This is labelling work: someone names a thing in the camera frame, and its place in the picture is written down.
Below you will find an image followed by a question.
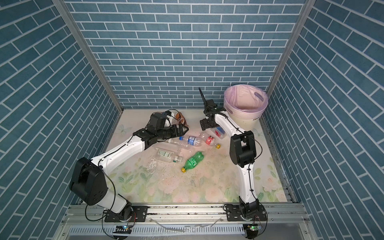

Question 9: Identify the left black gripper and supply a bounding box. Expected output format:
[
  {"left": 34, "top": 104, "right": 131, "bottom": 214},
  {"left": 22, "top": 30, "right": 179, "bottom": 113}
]
[{"left": 155, "top": 122, "right": 189, "bottom": 140}]

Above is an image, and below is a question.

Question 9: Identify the clear bottle blue cap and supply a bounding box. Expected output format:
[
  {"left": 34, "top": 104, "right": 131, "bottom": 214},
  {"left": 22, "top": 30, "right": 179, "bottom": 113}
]
[
  {"left": 179, "top": 135, "right": 202, "bottom": 147},
  {"left": 210, "top": 127, "right": 226, "bottom": 139}
]

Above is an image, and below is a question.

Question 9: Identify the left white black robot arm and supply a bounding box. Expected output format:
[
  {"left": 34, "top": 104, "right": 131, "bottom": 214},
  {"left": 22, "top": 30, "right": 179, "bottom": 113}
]
[{"left": 69, "top": 124, "right": 189, "bottom": 220}]

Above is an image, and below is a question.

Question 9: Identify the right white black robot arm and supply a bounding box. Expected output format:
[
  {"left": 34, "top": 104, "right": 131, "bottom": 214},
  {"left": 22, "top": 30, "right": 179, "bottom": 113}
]
[{"left": 200, "top": 99, "right": 260, "bottom": 215}]

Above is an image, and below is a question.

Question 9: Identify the cream bin with pink bag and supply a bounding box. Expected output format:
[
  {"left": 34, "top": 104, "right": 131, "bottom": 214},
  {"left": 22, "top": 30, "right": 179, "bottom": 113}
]
[{"left": 224, "top": 84, "right": 269, "bottom": 131}]

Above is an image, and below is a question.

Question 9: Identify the clear slim bottle white cap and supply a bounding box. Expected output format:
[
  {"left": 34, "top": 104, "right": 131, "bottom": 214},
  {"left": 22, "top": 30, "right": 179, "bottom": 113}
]
[{"left": 167, "top": 138, "right": 191, "bottom": 149}]

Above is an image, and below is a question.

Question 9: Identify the brown Nescafe bottle left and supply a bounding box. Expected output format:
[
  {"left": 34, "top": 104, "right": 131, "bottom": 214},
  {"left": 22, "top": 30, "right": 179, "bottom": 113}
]
[{"left": 175, "top": 112, "right": 188, "bottom": 127}]

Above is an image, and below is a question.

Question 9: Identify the clear square bottle white cap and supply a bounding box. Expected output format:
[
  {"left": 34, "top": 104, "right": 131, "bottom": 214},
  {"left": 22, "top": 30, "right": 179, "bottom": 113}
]
[{"left": 154, "top": 142, "right": 181, "bottom": 154}]

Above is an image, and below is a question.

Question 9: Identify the clear bottle red label yellow cap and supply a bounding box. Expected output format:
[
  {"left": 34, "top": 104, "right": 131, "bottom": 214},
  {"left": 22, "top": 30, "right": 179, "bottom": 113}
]
[{"left": 200, "top": 132, "right": 221, "bottom": 149}]

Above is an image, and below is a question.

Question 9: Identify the green plastic bottle yellow cap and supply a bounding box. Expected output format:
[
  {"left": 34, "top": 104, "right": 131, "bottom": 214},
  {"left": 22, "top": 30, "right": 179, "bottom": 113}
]
[{"left": 181, "top": 152, "right": 205, "bottom": 173}]

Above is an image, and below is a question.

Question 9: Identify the clear bottle green label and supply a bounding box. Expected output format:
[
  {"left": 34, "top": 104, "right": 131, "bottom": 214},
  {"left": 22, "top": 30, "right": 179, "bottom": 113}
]
[{"left": 155, "top": 150, "right": 183, "bottom": 164}]

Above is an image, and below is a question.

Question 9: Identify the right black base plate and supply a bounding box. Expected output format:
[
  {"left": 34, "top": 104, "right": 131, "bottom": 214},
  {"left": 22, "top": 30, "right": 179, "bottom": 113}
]
[{"left": 223, "top": 204, "right": 268, "bottom": 222}]

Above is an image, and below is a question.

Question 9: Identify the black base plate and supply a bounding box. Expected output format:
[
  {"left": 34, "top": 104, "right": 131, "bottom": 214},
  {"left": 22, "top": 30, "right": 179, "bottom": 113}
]
[
  {"left": 223, "top": 204, "right": 268, "bottom": 222},
  {"left": 105, "top": 206, "right": 149, "bottom": 223}
]

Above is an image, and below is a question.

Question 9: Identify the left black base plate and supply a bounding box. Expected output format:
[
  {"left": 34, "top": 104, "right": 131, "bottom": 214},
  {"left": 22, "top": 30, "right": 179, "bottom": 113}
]
[{"left": 105, "top": 206, "right": 149, "bottom": 223}]

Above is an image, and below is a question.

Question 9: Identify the aluminium mounting rail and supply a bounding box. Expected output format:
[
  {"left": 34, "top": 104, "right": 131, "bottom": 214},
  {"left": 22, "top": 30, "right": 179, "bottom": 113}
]
[{"left": 54, "top": 203, "right": 316, "bottom": 240}]

